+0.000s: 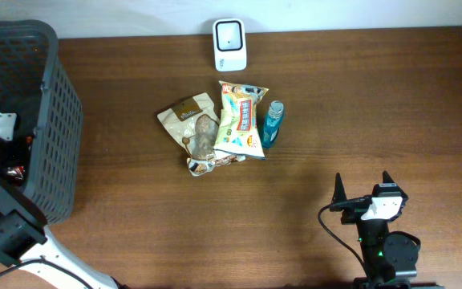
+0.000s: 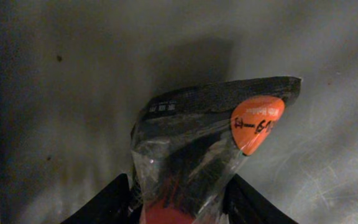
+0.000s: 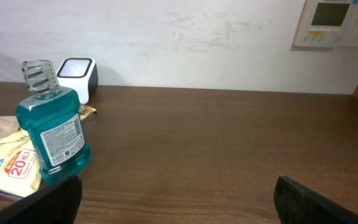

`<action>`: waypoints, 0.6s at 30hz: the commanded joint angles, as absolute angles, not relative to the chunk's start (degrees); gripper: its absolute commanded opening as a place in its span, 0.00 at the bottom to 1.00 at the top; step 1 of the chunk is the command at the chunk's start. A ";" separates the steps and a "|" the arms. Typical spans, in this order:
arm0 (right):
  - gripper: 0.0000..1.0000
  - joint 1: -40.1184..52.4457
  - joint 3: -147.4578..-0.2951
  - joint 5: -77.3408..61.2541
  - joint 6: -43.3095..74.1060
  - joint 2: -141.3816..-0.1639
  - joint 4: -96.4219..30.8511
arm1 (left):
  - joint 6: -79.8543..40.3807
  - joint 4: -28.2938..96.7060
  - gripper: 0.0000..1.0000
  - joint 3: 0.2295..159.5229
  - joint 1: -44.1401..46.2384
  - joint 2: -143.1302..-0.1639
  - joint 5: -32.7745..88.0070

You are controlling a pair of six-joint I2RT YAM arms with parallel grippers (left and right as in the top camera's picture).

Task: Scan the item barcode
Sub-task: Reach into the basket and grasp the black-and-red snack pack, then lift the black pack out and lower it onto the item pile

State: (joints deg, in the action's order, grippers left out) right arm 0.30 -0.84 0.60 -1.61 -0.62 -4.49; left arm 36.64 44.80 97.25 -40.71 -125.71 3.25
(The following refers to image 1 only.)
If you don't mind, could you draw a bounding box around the grey plastic basket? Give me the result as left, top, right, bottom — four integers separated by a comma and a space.
0, 20, 83, 224

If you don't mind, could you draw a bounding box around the red black snack packet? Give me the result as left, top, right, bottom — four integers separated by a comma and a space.
4, 165, 26, 182

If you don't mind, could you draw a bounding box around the yellow chip bag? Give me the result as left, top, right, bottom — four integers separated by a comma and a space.
214, 80, 269, 159

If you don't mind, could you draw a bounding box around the beige brown snack pouch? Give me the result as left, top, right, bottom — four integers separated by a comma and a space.
157, 93, 246, 177

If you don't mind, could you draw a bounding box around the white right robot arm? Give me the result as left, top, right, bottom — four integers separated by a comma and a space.
328, 171, 439, 289

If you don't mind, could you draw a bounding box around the white barcode scanner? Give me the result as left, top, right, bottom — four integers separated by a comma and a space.
213, 18, 247, 72

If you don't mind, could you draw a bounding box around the blue liquid bottle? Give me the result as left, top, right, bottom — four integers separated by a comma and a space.
261, 100, 285, 149

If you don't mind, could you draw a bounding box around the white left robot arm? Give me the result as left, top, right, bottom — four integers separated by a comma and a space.
0, 178, 126, 289

